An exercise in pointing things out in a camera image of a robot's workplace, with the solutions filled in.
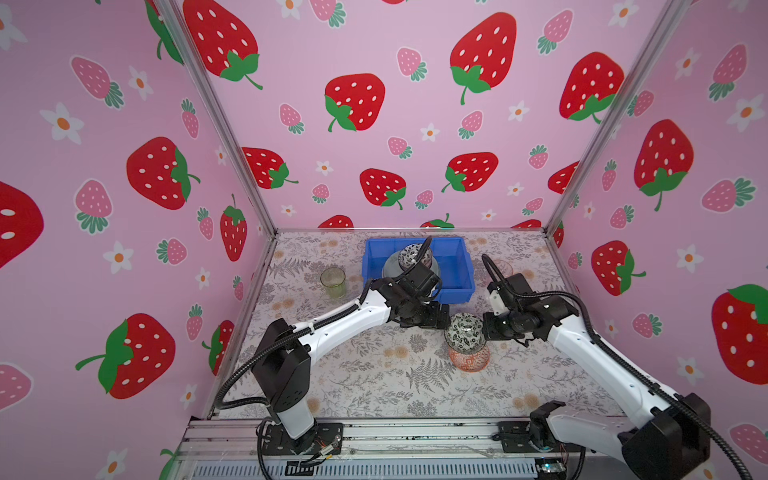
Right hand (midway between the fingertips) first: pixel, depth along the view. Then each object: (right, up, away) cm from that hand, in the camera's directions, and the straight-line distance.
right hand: (481, 329), depth 80 cm
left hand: (-11, +2, -1) cm, 11 cm away
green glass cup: (-46, +12, +27) cm, 54 cm away
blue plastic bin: (-2, +18, +32) cm, 37 cm away
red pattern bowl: (-2, -11, +6) cm, 13 cm away
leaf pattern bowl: (-3, -2, +4) cm, 6 cm away
